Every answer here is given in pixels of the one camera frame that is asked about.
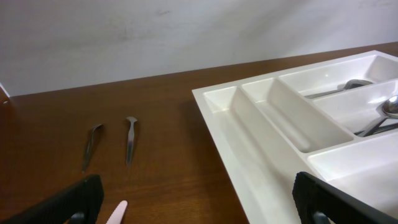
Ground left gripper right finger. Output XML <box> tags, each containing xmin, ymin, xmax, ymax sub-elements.
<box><xmin>292</xmin><ymin>172</ymin><xmax>397</xmax><ymax>224</ymax></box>

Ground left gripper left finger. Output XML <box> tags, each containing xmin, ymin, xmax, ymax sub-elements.
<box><xmin>2</xmin><ymin>174</ymin><xmax>104</xmax><ymax>224</ymax></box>

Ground small metal spoon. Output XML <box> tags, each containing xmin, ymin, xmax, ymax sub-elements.
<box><xmin>81</xmin><ymin>124</ymin><xmax>103</xmax><ymax>173</ymax></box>
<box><xmin>126</xmin><ymin>116</ymin><xmax>137</xmax><ymax>166</ymax></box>

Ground white plastic cutlery tray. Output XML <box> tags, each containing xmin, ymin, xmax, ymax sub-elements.
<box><xmin>193</xmin><ymin>51</ymin><xmax>397</xmax><ymax>223</ymax></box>

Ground metal fork in tray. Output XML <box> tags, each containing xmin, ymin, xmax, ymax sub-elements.
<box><xmin>305</xmin><ymin>79</ymin><xmax>373</xmax><ymax>99</ymax></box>

